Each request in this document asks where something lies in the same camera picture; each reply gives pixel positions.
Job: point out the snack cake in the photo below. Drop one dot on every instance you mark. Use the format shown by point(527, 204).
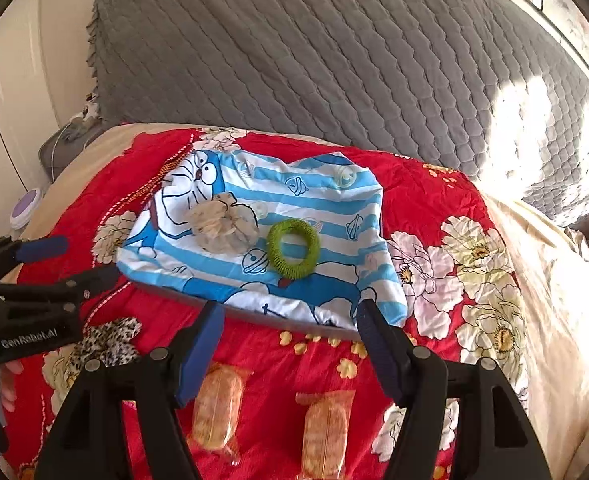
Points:
point(326, 432)
point(217, 410)

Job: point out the leopard print scrunchie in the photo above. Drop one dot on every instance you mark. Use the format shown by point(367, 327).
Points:
point(110, 344)

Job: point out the purple white round device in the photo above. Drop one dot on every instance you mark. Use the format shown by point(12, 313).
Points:
point(23, 210)

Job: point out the operator hand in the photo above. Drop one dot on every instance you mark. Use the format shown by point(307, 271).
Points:
point(8, 395)

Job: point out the red floral quilt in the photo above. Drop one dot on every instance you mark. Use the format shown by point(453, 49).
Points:
point(47, 379)

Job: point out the cream lace scrunchie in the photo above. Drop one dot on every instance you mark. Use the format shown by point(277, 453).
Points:
point(223, 225)

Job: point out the grey bedside cushion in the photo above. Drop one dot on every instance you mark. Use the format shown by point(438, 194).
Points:
point(67, 143)

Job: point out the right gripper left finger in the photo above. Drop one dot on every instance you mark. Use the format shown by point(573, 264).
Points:
point(88, 438)

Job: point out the grey quilted headboard cover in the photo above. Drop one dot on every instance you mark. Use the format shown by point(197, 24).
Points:
point(473, 85)

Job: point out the blue striped cartoon cloth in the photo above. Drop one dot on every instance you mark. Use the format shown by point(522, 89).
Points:
point(319, 255)

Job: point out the beige bed sheet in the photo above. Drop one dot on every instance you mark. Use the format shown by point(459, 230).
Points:
point(559, 309)

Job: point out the white wardrobe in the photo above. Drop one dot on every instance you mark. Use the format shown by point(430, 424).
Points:
point(26, 114)

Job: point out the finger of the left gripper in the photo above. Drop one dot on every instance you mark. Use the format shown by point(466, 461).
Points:
point(72, 290)
point(15, 252)

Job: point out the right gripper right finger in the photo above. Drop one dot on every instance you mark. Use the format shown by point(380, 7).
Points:
point(495, 439)

